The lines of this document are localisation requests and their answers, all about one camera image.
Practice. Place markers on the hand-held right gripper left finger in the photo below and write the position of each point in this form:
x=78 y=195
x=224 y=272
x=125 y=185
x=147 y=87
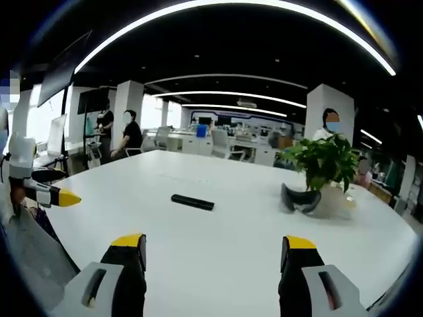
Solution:
x=127 y=280

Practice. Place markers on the white standing board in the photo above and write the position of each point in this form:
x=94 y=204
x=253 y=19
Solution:
x=56 y=135

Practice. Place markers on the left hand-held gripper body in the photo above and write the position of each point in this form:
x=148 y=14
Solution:
x=21 y=155

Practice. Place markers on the black wall screen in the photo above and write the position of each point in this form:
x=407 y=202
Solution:
x=92 y=100

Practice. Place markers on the curved ceiling light strip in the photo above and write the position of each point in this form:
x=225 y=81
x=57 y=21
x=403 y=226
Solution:
x=231 y=2
x=238 y=108
x=231 y=94

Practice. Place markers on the white office chair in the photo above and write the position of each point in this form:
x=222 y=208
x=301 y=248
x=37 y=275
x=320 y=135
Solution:
x=162 y=138
x=220 y=142

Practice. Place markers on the person's left hand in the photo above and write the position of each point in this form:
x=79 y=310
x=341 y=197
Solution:
x=17 y=198

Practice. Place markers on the white low cabinet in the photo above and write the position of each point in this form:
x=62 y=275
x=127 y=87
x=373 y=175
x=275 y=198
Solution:
x=190 y=145

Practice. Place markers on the green potted plant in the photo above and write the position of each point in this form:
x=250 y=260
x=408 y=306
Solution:
x=325 y=162

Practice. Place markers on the black curved headset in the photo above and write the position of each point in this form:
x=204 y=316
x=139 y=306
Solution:
x=302 y=199

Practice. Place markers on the dark hanging panel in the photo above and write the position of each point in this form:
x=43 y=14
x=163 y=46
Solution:
x=59 y=76

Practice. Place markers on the blue box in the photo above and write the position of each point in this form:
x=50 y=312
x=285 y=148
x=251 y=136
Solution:
x=202 y=131

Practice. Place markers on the black remote control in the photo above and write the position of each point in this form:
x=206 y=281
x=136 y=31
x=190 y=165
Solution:
x=192 y=202

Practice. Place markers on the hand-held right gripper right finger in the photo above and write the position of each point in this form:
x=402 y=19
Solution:
x=294 y=284

